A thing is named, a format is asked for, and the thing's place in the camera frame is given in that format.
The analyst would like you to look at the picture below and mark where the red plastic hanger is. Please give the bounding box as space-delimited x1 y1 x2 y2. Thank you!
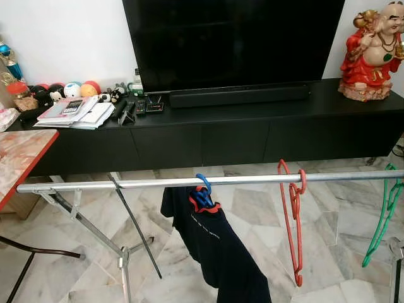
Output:
277 158 308 288

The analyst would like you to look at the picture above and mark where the blue plastic hanger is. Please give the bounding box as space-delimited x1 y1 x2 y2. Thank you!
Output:
189 173 216 210

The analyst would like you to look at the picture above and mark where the red laughing buddha statue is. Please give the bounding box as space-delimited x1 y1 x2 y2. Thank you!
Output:
338 1 404 102

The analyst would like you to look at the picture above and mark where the silver metal clothes rack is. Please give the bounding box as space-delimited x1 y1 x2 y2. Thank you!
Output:
16 168 404 303

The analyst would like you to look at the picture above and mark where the black soundbar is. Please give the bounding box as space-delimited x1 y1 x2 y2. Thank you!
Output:
169 83 312 109

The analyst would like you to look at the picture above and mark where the black tv console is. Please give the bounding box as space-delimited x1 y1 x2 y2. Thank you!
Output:
22 78 404 178

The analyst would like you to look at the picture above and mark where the black television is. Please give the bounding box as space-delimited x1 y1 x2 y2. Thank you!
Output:
122 0 347 93

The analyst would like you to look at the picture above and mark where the navy blue t-shirt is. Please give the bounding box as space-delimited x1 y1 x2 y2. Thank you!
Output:
160 186 273 303

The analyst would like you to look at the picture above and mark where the small black electronic device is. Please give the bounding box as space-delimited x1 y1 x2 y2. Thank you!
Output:
134 93 166 116

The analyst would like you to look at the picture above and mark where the clear plastic bottle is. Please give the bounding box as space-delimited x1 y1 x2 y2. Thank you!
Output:
129 68 145 95

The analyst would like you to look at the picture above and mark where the stack of books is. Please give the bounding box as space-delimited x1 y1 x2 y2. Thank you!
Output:
33 95 116 131

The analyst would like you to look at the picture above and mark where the orange ball toy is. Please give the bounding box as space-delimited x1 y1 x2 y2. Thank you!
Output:
80 80 102 98

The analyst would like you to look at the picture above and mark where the white blue ball toy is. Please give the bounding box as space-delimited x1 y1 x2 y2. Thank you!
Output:
63 81 83 99

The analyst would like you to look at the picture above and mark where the black mouse head toy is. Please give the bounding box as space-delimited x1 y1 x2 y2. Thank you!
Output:
49 84 66 104

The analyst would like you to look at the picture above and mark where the black mouse toy red bow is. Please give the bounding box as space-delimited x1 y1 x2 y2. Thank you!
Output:
32 83 52 107

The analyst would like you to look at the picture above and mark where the marble top folding table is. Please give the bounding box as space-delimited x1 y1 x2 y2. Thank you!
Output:
0 129 86 303

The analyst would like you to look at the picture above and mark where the red lidded jar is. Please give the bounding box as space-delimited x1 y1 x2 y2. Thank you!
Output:
5 81 40 112

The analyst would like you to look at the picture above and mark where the pink floral tissue pack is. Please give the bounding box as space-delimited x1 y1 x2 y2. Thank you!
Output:
0 107 21 132

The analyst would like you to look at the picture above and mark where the blue trophy ornament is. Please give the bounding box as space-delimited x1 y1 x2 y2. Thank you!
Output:
0 39 26 83

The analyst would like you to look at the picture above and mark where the green wire hanger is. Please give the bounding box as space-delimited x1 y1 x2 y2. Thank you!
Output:
361 163 404 268

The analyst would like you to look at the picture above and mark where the black wire hanger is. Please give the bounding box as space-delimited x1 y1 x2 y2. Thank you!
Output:
106 173 163 279

